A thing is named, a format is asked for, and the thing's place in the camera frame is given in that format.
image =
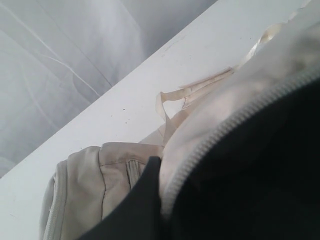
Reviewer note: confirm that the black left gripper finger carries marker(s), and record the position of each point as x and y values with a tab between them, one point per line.
138	216

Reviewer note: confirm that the cream fabric duffel bag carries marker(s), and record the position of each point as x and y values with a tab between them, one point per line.
241	163

